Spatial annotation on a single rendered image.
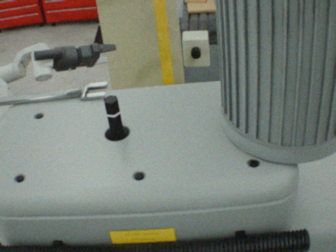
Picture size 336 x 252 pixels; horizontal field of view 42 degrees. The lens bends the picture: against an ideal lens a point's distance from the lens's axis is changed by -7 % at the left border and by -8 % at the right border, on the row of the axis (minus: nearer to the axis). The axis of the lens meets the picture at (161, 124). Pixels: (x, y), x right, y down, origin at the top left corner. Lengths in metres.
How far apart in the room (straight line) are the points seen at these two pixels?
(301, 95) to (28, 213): 0.38
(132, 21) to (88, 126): 1.82
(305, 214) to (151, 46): 1.94
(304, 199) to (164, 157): 0.25
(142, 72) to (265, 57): 2.14
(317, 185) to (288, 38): 0.33
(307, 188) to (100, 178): 0.34
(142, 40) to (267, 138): 2.00
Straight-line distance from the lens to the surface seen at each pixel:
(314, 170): 0.80
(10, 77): 1.62
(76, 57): 1.59
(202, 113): 0.70
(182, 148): 0.64
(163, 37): 2.53
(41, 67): 1.56
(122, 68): 2.64
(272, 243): 0.63
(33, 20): 5.85
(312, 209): 0.74
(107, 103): 0.64
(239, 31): 0.54
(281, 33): 0.51
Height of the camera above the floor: 2.31
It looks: 38 degrees down
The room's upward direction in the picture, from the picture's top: 7 degrees counter-clockwise
